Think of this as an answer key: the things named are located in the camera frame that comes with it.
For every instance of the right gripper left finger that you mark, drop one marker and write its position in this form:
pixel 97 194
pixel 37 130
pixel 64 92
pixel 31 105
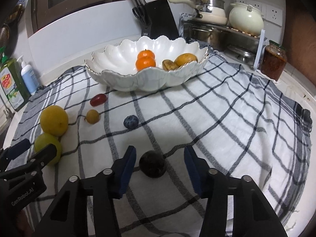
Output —
pixel 67 214

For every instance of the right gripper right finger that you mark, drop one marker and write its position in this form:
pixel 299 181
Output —
pixel 252 213

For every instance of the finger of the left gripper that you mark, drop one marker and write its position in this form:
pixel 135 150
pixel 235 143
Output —
pixel 38 161
pixel 14 151

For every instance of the yellow lemon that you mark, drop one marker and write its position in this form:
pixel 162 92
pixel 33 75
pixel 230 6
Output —
pixel 54 120

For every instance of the dark plum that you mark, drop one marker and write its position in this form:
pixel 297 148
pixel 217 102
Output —
pixel 152 164

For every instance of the blueberry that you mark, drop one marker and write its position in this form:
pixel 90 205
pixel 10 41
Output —
pixel 131 122

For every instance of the orange mandarin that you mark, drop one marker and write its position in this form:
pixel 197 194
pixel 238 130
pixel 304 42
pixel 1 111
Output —
pixel 144 63
pixel 146 53

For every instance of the spotted yellow banana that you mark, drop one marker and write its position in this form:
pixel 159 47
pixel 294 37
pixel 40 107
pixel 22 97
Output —
pixel 169 65

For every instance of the yellow mango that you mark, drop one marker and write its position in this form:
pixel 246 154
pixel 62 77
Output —
pixel 185 58

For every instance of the black kitchen scissors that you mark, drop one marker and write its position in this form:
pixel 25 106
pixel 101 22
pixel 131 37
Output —
pixel 141 14

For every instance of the operator hand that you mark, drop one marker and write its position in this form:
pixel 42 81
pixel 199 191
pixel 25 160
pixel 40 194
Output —
pixel 21 225

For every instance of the thin chrome water tap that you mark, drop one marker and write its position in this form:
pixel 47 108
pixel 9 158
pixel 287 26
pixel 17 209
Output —
pixel 8 113

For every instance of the green dish soap bottle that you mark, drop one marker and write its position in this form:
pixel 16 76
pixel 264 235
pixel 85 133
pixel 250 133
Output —
pixel 12 83

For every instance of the small tan longan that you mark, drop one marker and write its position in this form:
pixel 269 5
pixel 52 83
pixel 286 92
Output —
pixel 92 117

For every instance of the blue pump bottle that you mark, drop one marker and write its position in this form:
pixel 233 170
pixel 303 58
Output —
pixel 28 76

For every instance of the red grape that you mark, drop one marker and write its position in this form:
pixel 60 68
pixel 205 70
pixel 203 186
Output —
pixel 98 100

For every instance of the grey checked cloth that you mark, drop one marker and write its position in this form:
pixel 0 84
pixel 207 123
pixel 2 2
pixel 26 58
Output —
pixel 239 122

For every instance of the perforated frying pan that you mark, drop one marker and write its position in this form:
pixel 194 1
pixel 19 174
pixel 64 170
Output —
pixel 9 30

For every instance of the white scalloped bowl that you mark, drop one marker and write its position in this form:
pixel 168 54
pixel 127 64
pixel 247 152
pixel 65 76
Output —
pixel 115 66

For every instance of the glass jar red sauce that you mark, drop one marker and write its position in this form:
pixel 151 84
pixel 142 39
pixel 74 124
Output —
pixel 274 60

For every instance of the metal countertop rack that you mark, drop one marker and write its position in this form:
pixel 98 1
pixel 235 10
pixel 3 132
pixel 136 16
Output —
pixel 240 46

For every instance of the steel pot under rack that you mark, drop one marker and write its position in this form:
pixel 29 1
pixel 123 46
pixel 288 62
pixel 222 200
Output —
pixel 216 38

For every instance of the black knife block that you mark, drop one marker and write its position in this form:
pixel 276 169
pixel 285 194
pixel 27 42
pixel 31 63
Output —
pixel 161 18

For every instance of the brown wooden cutting board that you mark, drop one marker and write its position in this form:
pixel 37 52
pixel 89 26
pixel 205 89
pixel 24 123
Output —
pixel 299 38

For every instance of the cream ceramic pot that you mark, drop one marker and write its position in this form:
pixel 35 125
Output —
pixel 246 18

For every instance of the cream saucepan with lid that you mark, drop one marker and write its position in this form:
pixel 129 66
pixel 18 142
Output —
pixel 207 11

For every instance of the white wall power socket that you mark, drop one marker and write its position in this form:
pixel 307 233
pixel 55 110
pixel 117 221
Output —
pixel 268 12

